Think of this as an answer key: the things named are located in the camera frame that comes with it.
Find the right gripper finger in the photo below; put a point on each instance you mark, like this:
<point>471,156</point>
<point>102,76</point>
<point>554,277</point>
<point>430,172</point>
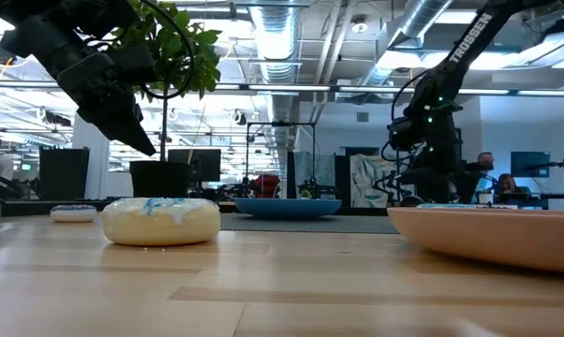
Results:
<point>437,187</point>

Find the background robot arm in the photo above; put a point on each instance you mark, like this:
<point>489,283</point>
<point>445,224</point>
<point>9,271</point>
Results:
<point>317,191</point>
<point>385,194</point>

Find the white teal wall hanging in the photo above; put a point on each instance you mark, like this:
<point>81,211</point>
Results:
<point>366,180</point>

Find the small purple iced donut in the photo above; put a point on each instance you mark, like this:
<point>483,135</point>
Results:
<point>73,215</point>

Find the large blue iced donut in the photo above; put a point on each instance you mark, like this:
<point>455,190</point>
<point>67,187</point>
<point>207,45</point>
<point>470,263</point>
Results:
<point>443,206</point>

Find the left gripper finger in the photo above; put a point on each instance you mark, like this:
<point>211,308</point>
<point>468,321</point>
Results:
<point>118,121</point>

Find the black computer monitor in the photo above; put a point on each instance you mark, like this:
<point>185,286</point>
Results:
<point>202,164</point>

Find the black rig frame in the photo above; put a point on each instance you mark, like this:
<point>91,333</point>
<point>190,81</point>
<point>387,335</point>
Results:
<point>280,124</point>

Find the green potted plant black pot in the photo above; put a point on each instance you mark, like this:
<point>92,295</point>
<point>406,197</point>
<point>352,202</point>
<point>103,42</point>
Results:
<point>162,180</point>

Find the silver ventilation duct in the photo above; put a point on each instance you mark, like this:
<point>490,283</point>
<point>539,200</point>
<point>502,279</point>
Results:
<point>422,19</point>
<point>275,33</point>

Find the ceiling light strip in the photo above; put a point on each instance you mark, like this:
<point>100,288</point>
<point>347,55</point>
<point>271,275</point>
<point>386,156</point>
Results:
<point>375,89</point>
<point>289,87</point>
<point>483,91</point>

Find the pink plate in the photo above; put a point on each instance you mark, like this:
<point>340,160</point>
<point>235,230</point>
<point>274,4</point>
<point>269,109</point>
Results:
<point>497,238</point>

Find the white cup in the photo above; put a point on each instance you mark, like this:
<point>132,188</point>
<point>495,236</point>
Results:
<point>485,197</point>

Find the wall air vent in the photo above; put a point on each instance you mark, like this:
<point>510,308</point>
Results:
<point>362,117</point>

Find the black cabinet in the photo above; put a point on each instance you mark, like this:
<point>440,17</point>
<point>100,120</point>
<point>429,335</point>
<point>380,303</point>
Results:
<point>64,173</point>

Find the ceiling sensor dome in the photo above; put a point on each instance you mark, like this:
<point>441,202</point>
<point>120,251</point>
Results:
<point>359,25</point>

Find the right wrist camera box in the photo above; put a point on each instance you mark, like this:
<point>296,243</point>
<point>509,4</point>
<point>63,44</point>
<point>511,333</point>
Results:
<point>406,133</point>

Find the red bag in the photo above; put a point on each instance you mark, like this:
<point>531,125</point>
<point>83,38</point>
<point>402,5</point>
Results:
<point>266,186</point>

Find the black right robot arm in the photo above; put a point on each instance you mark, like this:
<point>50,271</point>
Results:
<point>469,39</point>

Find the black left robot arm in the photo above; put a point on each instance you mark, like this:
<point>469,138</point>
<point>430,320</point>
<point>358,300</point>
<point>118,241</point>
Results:
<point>38,42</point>

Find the blue plate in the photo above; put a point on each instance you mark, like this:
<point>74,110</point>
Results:
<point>286,208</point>

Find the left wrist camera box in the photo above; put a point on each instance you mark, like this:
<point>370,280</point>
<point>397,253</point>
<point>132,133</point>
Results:
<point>132,63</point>

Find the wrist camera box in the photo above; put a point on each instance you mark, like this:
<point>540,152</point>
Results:
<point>406,133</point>
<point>132,63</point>

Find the black desk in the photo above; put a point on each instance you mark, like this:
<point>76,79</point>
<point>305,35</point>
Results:
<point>539,200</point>

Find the large white iced donut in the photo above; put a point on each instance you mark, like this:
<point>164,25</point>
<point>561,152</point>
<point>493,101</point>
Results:
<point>160,229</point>

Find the blue wall screen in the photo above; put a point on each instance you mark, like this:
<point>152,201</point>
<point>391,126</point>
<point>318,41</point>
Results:
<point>530,164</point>

